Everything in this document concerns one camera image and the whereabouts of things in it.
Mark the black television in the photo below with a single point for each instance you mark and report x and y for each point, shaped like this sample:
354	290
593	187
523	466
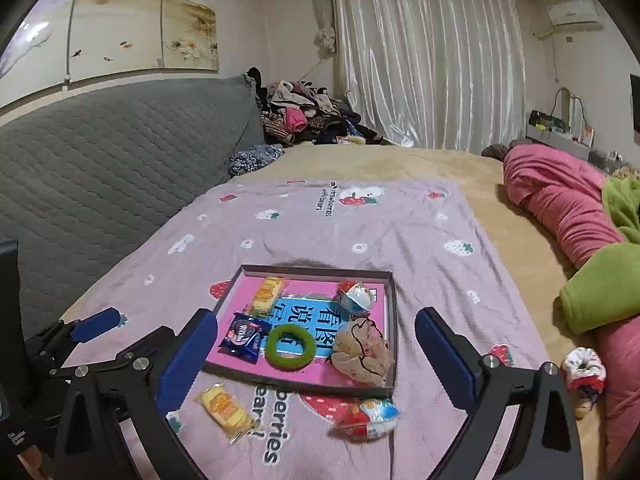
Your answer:
635	101

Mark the yellow rice cake snack pack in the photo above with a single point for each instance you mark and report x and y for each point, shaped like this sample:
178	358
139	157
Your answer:
266	296

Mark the red blue toy egg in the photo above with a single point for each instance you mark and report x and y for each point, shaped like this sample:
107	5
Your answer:
355	298

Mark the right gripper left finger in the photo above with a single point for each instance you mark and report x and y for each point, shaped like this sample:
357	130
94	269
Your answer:
144	383

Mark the beige mesh scrunchie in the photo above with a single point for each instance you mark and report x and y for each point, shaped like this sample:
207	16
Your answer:
361	353

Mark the dark floral cloth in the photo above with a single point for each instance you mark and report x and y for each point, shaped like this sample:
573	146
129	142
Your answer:
254	158

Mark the red white scrunchie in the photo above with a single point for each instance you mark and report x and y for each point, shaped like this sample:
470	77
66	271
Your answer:
584	376

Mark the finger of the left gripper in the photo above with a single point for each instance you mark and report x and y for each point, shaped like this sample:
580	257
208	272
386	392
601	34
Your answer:
75	334

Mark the red white toy egg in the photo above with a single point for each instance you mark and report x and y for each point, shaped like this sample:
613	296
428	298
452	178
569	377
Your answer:
368	420

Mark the pink blue book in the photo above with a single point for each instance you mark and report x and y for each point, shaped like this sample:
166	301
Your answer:
300	309

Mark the pink quilt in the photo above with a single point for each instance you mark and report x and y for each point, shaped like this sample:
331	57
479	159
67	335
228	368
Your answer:
564	194

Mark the blue Oreo cookie pack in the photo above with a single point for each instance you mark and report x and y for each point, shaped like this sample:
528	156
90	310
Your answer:
244	337

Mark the floral wall painting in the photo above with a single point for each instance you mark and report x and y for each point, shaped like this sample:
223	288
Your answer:
73	40

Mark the dark shallow box tray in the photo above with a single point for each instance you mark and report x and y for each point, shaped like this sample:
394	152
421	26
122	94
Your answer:
395	334

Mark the pink strawberry blanket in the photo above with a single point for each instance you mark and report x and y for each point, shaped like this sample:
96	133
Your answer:
423	233

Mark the green fleece blanket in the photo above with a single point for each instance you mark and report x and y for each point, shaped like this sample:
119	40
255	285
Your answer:
605	289

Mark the small yellow snack pack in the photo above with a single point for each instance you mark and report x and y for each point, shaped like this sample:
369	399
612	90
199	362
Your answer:
234	420

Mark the white sheer curtain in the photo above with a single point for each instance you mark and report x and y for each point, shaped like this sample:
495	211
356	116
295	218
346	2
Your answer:
438	74

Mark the grey quilted headboard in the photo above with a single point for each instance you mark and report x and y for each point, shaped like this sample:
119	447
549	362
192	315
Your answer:
85	181

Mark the pile of clothes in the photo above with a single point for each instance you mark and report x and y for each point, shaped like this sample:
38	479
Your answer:
297	112

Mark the white air conditioner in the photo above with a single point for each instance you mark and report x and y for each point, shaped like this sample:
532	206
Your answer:
571	16

